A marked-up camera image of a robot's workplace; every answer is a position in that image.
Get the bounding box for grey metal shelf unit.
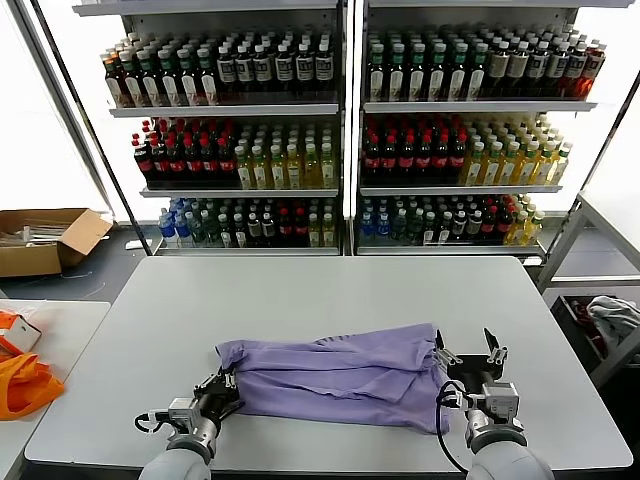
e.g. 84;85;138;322
352;0;619;257
72;0;351;257

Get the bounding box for grey white crumpled cloth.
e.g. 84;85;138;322
585;295;640;354

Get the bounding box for dark bottle white blue label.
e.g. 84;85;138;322
529;40;551;96
315;42;335;94
567;41;590;99
295;43;316;94
274;43;295;94
217;45;237;94
549;40;572;97
235;44;255;94
253;44;274;94

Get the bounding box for purple printed t-shirt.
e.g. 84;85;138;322
214;322;454;436

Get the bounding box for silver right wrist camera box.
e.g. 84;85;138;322
478;382;520;420

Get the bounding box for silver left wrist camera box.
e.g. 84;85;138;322
167;397;202;432

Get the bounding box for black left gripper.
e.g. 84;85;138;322
193;367;246;424

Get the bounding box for grey slanted frame post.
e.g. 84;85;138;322
9;0;119;224

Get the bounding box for grey metal frame table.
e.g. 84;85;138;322
537;191;640;389

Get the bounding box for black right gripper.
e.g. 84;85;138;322
434;327;509;397

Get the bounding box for red drink bottle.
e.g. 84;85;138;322
582;44;608;100

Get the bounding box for black storage bin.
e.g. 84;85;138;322
549;293;624;374

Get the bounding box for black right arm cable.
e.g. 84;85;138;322
435;379;474;474

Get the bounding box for white packing strips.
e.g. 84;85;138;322
0;222;71;247

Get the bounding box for dark bottle green label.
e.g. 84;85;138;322
158;48;179;107
468;42;490;103
178;48;199;107
428;43;449;103
198;47;220;106
368;43;387;103
121;51;143;108
449;42;469;103
138;49;160;107
388;43;408;103
408;43;428;103

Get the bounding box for small orange white box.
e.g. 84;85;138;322
0;308;45;352

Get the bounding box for dark bottle beige label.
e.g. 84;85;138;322
508;40;531;96
488;41;510;96

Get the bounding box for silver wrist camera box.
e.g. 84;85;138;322
167;397;202;432
478;382;520;420

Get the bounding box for reddish tea bottle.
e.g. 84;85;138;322
104;53;124;107

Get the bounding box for orange cloth bag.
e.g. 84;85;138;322
0;349;66;420

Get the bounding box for black slanted pole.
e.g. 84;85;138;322
30;0;155;254

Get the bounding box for open cardboard box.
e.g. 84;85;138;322
0;207;115;278

